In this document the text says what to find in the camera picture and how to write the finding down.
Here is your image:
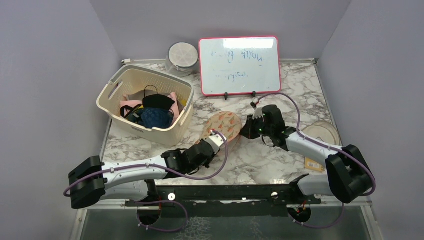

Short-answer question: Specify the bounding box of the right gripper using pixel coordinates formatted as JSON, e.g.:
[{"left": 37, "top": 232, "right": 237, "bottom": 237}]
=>
[{"left": 239, "top": 113, "right": 274, "bottom": 140}]

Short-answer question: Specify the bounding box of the floral mesh laundry bag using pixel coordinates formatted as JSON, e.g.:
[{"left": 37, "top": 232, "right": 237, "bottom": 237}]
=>
[{"left": 196, "top": 111, "right": 243, "bottom": 153}]

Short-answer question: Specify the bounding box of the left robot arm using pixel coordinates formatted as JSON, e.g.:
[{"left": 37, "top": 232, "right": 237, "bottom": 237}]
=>
[{"left": 63, "top": 135, "right": 227, "bottom": 209}]

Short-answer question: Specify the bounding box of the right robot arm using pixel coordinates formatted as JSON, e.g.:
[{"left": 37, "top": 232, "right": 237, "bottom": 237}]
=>
[{"left": 240, "top": 105, "right": 375, "bottom": 204}]

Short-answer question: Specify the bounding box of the black bra in basket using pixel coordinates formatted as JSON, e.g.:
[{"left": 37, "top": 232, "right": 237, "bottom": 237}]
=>
[{"left": 142, "top": 85, "right": 176, "bottom": 111}]

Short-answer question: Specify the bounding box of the cream plastic laundry basket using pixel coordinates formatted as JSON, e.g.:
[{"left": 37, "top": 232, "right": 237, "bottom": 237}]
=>
[{"left": 96, "top": 65, "right": 194, "bottom": 146}]

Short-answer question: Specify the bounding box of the pink garment in basket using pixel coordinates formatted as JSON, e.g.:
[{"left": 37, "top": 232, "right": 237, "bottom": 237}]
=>
[{"left": 120, "top": 90, "right": 184, "bottom": 123}]

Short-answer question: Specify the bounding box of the blue lace garment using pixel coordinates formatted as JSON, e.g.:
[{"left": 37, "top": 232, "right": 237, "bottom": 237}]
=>
[{"left": 133, "top": 107, "right": 174, "bottom": 129}]

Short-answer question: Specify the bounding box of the pink framed whiteboard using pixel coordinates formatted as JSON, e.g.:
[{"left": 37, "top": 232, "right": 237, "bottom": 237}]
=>
[{"left": 198, "top": 35, "right": 282, "bottom": 97}]

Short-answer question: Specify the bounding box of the small yellow notepad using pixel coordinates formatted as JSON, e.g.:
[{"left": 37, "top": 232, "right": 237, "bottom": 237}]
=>
[{"left": 304, "top": 157, "right": 325, "bottom": 172}]

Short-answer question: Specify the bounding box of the round white disc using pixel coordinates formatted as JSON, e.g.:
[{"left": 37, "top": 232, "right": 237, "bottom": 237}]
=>
[{"left": 302, "top": 120, "right": 341, "bottom": 146}]

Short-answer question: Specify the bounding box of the white round mesh container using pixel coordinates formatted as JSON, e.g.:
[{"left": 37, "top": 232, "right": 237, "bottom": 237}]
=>
[{"left": 165, "top": 42, "right": 199, "bottom": 78}]

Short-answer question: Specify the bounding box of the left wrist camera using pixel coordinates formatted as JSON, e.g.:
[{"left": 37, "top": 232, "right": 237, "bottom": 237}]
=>
[{"left": 205, "top": 133, "right": 227, "bottom": 154}]

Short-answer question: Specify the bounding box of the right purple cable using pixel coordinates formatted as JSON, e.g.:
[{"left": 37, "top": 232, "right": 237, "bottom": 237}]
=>
[{"left": 253, "top": 92, "right": 377, "bottom": 230}]

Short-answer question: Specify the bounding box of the purple cable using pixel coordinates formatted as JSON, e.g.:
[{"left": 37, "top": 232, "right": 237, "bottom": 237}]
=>
[
  {"left": 63, "top": 129, "right": 229, "bottom": 233},
  {"left": 253, "top": 92, "right": 377, "bottom": 230}
]

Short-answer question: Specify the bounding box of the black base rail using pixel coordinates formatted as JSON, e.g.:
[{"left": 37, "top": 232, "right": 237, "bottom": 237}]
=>
[{"left": 79, "top": 184, "right": 372, "bottom": 226}]

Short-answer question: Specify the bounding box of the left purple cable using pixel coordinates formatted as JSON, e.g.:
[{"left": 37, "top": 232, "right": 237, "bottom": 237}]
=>
[{"left": 63, "top": 129, "right": 229, "bottom": 233}]

